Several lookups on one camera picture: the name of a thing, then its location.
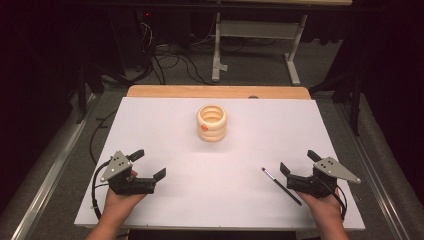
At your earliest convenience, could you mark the dark equipment with red light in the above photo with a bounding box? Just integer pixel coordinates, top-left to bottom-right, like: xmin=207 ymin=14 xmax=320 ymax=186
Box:
xmin=109 ymin=8 xmax=158 ymax=78

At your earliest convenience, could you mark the person's left hand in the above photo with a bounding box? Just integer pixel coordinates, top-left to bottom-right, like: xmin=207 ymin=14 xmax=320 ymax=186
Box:
xmin=101 ymin=169 xmax=148 ymax=219

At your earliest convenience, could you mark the cream ribbed pen holder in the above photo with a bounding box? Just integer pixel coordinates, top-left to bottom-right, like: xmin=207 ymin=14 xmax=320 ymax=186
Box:
xmin=195 ymin=104 xmax=228 ymax=143

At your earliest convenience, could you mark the black metal stand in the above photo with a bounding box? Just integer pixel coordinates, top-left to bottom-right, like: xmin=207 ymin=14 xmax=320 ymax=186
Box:
xmin=308 ymin=71 xmax=363 ymax=137
xmin=75 ymin=63 xmax=105 ymax=125

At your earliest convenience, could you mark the person's right hand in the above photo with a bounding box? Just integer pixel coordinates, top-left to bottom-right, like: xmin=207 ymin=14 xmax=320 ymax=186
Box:
xmin=295 ymin=188 xmax=344 ymax=228

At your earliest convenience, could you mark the bundle of black floor cables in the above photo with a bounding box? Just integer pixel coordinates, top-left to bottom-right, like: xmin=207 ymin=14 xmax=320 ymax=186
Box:
xmin=134 ymin=13 xmax=216 ymax=86

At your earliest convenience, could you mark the white metal desk frame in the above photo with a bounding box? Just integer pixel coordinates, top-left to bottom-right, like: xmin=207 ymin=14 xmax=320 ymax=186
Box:
xmin=211 ymin=11 xmax=309 ymax=86

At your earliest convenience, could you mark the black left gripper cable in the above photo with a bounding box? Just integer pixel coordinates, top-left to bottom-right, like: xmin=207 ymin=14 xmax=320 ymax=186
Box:
xmin=91 ymin=160 xmax=113 ymax=221

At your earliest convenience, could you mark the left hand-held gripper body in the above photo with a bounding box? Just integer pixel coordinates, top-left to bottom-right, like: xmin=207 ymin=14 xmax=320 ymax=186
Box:
xmin=99 ymin=150 xmax=157 ymax=196

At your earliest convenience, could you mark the wooden table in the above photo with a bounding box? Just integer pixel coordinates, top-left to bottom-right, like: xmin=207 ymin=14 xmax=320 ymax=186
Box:
xmin=126 ymin=84 xmax=313 ymax=100

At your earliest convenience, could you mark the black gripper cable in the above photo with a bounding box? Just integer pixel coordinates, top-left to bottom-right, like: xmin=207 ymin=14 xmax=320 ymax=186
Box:
xmin=318 ymin=178 xmax=348 ymax=221
xmin=91 ymin=160 xmax=113 ymax=221

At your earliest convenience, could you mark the black floor cable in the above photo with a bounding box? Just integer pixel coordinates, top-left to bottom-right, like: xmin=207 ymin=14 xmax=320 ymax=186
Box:
xmin=88 ymin=109 xmax=118 ymax=166

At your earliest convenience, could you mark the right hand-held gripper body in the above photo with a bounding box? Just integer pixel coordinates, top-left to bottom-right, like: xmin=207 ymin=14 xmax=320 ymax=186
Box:
xmin=285 ymin=156 xmax=362 ymax=200

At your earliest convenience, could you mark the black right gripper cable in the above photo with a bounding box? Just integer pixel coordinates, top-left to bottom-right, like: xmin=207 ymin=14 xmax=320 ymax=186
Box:
xmin=318 ymin=178 xmax=348 ymax=221

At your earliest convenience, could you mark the white board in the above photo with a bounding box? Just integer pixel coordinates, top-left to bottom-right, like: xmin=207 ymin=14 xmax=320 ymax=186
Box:
xmin=73 ymin=96 xmax=366 ymax=232

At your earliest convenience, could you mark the aluminium rail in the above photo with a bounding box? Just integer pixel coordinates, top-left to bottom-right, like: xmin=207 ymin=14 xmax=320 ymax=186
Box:
xmin=10 ymin=94 xmax=98 ymax=240
xmin=335 ymin=103 xmax=424 ymax=240

